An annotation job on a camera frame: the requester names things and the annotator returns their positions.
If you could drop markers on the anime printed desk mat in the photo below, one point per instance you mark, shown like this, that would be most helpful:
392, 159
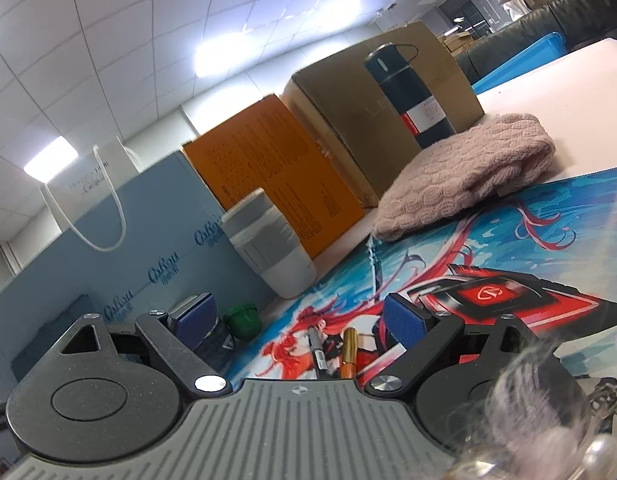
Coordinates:
547, 255

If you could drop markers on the grey white travel mug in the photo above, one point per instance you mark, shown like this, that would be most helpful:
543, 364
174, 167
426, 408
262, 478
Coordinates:
265, 239

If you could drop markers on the black sofa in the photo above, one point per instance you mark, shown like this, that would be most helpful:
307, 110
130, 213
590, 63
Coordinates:
579, 22

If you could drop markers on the right blue cardboard box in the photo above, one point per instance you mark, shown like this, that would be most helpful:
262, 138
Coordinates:
160, 244

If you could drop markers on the blue striped ceramic bowl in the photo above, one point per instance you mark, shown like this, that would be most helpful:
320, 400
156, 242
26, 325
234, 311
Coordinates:
217, 349

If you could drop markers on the orange cardboard box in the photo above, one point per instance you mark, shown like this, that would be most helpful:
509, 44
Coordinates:
264, 146

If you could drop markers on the black marker pen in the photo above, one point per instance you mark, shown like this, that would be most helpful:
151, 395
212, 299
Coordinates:
316, 343

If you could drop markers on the orange gold pen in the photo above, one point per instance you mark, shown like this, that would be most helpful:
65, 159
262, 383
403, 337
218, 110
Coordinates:
348, 363

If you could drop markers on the dark blue thermos flask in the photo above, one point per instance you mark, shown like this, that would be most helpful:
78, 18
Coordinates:
419, 109

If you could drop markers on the white paper shopping bag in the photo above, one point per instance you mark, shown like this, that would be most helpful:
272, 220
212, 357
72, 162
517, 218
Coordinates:
86, 183

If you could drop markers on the brown cardboard box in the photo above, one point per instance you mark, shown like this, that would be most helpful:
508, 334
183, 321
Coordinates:
360, 132

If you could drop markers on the pink knitted cloth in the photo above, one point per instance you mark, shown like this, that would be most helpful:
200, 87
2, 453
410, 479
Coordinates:
498, 157

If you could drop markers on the green bottle cap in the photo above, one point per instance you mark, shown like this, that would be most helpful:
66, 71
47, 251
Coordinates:
243, 322

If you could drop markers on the blue plastic storage crate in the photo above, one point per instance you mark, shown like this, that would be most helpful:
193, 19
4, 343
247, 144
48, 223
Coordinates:
48, 334

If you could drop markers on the blue plastic bin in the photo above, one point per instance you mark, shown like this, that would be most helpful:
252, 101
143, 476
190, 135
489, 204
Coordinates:
547, 49

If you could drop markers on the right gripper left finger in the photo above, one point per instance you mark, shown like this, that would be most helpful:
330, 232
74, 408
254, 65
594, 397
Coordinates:
103, 391

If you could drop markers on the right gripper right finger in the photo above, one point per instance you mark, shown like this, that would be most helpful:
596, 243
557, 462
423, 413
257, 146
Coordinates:
448, 367

